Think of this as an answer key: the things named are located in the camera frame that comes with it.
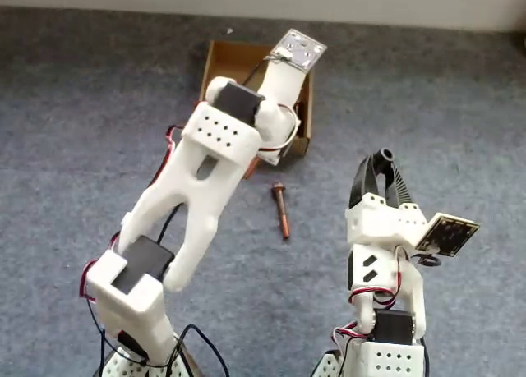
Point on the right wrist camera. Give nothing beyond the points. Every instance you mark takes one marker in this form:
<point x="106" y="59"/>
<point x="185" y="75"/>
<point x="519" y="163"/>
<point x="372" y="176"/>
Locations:
<point x="448" y="235"/>

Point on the cardboard box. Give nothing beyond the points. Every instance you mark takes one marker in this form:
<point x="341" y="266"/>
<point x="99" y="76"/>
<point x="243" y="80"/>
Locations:
<point x="232" y="62"/>

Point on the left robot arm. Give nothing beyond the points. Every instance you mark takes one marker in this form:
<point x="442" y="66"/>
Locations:
<point x="193" y="188"/>

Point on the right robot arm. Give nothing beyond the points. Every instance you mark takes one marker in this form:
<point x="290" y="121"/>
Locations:
<point x="390" y="358"/>

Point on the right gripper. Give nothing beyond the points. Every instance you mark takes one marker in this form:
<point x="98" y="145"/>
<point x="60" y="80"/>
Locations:
<point x="382" y="229"/>

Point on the black sleeve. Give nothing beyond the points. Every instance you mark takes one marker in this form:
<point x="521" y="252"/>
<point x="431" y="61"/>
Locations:
<point x="385" y="154"/>

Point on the copper bolt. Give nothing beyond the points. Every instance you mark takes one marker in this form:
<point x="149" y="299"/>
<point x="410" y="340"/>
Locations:
<point x="281" y="210"/>

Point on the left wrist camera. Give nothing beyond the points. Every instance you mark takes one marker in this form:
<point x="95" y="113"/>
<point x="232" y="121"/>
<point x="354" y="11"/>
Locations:
<point x="299" y="50"/>

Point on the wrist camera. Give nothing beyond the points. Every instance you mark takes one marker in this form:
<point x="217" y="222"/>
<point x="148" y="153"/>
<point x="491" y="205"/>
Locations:
<point x="448" y="235"/>
<point x="299" y="50"/>

